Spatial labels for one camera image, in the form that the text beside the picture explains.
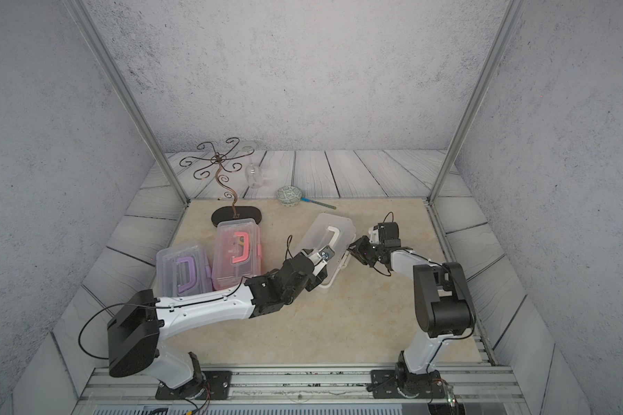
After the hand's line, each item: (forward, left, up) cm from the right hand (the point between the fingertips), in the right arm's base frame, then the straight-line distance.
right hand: (348, 247), depth 94 cm
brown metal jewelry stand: (+21, +44, +24) cm, 54 cm away
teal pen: (+32, +13, -9) cm, 36 cm away
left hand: (-11, +9, +10) cm, 18 cm away
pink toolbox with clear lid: (-3, +39, +1) cm, 39 cm away
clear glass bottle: (+24, +35, +15) cm, 45 cm away
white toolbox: (+6, +10, +2) cm, 12 cm away
